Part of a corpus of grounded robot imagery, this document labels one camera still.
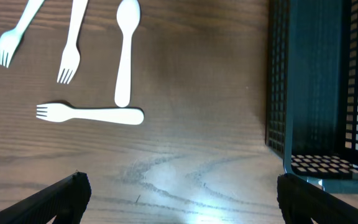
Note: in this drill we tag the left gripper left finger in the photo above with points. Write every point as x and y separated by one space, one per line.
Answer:
63 202

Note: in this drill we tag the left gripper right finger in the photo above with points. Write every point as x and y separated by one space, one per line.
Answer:
301 202

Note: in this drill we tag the pale green plastic fork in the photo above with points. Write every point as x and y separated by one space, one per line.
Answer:
10 40

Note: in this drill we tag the white plastic spoon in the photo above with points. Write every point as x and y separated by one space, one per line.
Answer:
128 19

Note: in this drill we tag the white horizontal plastic fork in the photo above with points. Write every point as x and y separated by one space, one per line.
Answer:
59 112

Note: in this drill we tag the black plastic basket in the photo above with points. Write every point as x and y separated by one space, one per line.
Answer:
312 91

